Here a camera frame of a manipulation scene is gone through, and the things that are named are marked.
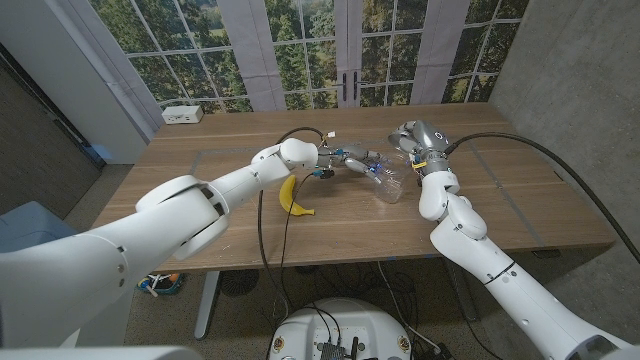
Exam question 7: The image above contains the white table leg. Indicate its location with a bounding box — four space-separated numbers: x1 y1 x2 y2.
193 270 221 341

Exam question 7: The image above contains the white robot torso edge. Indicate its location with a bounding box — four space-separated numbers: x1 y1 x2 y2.
0 345 204 360

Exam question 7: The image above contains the white power outlet box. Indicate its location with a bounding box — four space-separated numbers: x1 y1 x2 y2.
161 104 205 125

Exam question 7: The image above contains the blue grey storage bin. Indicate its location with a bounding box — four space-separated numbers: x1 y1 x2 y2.
0 200 76 251

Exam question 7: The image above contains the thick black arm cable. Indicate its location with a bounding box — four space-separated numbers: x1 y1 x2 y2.
444 131 640 264
256 125 327 326

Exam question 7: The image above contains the clear plastic jar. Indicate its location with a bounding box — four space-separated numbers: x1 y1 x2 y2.
372 149 412 205

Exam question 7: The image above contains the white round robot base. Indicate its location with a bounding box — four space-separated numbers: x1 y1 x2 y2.
268 297 415 360

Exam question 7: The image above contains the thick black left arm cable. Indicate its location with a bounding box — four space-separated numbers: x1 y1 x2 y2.
256 125 327 326

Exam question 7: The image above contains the yellow toy banana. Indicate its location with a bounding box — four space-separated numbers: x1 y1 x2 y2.
278 174 316 218

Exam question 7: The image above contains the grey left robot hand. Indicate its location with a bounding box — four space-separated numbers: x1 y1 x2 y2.
317 143 389 186

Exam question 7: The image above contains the white floor cable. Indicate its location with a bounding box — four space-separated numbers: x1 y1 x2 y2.
375 260 444 354

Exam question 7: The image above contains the grey table leg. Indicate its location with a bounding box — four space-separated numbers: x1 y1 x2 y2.
442 255 481 323

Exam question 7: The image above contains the black floor cable tangle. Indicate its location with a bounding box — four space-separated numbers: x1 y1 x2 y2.
279 259 419 321

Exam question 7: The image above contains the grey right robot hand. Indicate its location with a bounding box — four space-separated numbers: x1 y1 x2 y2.
387 119 451 176

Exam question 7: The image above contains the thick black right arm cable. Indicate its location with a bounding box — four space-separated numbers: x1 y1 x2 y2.
444 131 640 264

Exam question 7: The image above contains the thin black left wrist cable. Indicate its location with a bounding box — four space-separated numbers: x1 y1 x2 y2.
277 172 321 314

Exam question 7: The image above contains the black round floor fan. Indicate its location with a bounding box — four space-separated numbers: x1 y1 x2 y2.
217 269 260 297

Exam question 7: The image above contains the colourful sneaker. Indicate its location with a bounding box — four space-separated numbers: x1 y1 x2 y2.
137 272 184 297

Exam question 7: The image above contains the printed window backdrop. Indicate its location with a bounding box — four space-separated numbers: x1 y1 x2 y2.
89 0 531 114

